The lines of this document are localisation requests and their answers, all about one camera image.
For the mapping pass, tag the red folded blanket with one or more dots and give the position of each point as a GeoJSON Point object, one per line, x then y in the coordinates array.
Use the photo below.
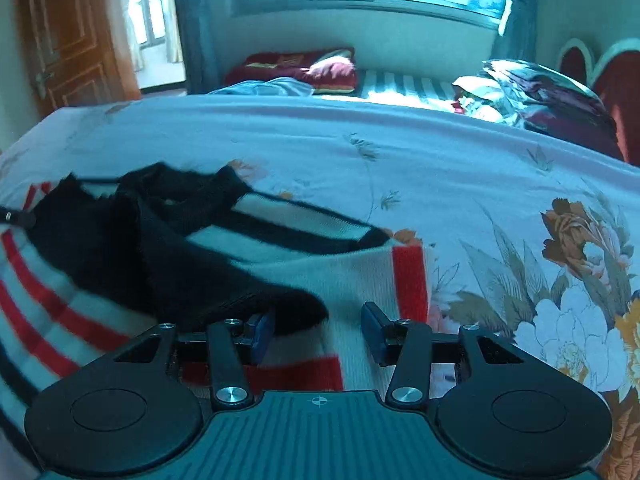
{"type": "Point", "coordinates": [290, 67]}

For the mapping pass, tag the striped knit sweater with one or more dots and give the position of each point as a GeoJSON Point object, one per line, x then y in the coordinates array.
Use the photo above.
{"type": "Point", "coordinates": [150, 260]}

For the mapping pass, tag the light blue cloth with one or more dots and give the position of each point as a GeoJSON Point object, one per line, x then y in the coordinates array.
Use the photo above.
{"type": "Point", "coordinates": [475, 1]}

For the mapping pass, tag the grey-blue cloth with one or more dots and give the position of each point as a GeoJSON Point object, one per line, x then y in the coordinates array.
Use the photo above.
{"type": "Point", "coordinates": [265, 87]}

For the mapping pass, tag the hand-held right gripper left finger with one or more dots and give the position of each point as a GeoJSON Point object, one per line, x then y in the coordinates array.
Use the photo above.
{"type": "Point", "coordinates": [260, 337]}

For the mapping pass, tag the brown wooden door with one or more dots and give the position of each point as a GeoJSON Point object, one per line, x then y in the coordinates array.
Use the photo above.
{"type": "Point", "coordinates": [75, 35]}

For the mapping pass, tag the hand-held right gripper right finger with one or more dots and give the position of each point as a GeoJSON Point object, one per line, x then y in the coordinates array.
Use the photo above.
{"type": "Point", "coordinates": [372, 332]}

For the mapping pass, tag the stack of floral pillows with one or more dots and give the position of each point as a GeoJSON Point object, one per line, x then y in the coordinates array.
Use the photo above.
{"type": "Point", "coordinates": [540, 100]}

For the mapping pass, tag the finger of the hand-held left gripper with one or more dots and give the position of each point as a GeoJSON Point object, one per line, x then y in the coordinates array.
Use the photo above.
{"type": "Point", "coordinates": [17, 217]}

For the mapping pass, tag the teal curtain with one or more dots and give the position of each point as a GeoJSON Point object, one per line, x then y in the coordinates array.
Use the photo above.
{"type": "Point", "coordinates": [522, 10]}
{"type": "Point", "coordinates": [195, 25]}

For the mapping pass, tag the white sheer curtain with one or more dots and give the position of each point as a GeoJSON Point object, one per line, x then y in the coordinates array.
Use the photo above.
{"type": "Point", "coordinates": [150, 10]}

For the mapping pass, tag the bed with floral sheet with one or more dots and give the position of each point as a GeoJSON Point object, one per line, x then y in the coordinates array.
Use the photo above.
{"type": "Point", "coordinates": [400, 160]}

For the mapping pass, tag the striped mattress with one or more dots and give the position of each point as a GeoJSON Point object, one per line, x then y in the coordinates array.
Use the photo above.
{"type": "Point", "coordinates": [405, 87]}

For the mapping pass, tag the red and white headboard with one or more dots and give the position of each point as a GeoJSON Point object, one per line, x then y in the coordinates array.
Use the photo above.
{"type": "Point", "coordinates": [620, 80]}

